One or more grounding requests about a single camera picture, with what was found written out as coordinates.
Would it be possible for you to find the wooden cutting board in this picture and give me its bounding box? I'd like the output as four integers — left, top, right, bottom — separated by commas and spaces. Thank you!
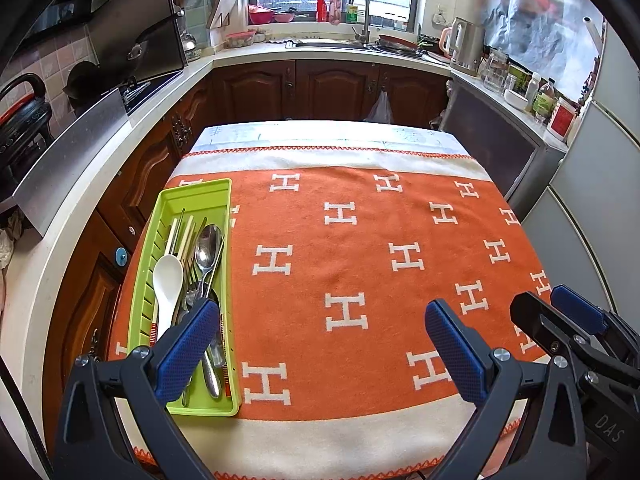
207, 0, 251, 29

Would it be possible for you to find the white plastic bag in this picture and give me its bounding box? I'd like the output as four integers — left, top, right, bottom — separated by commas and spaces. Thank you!
363, 91, 394, 124

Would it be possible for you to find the white ceramic spoon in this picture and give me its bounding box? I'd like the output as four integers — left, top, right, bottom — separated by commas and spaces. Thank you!
152, 254, 183, 333

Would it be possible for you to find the steel range hood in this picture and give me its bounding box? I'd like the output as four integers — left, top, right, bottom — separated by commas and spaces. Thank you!
90, 0, 189, 92

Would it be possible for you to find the pan beside sink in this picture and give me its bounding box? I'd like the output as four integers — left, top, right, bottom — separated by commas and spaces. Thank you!
377, 35, 424, 57

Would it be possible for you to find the black wok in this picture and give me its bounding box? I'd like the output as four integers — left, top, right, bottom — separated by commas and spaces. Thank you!
64, 60, 104, 107

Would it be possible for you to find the glass jar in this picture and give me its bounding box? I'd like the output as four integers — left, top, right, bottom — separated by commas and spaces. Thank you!
482, 47, 511, 92

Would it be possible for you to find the light blue tablecloth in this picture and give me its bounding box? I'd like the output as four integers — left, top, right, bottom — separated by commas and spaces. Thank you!
191, 120, 469, 159

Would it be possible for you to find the white bowl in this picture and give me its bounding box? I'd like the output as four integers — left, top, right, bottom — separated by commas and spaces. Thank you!
503, 89, 530, 112

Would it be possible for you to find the gas stove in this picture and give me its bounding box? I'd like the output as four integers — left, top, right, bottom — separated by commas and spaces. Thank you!
120, 72, 184, 112

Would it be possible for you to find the green label bottle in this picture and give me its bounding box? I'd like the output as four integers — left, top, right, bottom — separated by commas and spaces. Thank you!
531, 77, 556, 122

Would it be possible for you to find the grey refrigerator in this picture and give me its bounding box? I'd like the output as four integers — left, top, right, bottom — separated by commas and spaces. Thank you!
520, 10, 640, 341

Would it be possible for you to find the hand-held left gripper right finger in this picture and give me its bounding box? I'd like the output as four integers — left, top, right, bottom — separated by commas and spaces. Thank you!
424, 299, 588, 480

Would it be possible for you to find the orange patterned blanket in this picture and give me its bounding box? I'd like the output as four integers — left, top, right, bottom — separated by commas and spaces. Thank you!
107, 147, 553, 480

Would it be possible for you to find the clear plastic sheet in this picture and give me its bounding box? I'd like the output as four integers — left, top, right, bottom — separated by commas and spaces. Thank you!
482, 0, 602, 97

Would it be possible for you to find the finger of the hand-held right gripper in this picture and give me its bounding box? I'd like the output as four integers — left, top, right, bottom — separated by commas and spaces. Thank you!
509, 291, 621, 386
550, 284, 640, 361

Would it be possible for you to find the white rag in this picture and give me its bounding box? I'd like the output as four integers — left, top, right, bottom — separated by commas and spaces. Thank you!
0, 210, 27, 272

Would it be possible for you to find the large metal spoon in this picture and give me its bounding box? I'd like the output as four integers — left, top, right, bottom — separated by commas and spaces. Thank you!
194, 224, 227, 400

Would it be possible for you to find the steel electric kettle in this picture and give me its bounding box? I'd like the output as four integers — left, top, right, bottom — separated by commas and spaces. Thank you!
440, 17, 487, 74

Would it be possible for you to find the black cooker with red handle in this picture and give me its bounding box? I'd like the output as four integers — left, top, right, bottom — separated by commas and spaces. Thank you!
0, 72, 54, 172

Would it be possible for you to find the steel kitchen faucet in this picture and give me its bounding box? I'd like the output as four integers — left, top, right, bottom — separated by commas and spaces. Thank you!
348, 0, 372, 47

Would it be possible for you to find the metal teapot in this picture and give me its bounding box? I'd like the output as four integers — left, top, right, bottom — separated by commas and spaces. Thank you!
179, 30, 202, 62

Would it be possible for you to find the silver cabinet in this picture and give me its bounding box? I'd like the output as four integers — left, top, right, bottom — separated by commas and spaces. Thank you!
442, 77, 569, 202

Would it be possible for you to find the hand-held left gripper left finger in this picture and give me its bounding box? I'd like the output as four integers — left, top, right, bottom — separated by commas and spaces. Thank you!
52, 297, 222, 480

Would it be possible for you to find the white kitchen countertop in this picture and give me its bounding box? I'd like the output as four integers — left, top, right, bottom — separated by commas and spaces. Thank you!
0, 35, 569, 311

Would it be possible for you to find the steel sink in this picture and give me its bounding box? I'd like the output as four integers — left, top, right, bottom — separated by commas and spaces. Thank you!
295, 37, 372, 52

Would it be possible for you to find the steel splash guard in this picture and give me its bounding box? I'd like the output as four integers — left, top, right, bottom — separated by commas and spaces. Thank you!
12, 87, 129, 237

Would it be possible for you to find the green plastic utensil tray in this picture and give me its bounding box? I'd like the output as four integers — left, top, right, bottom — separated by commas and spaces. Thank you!
127, 178, 242, 418

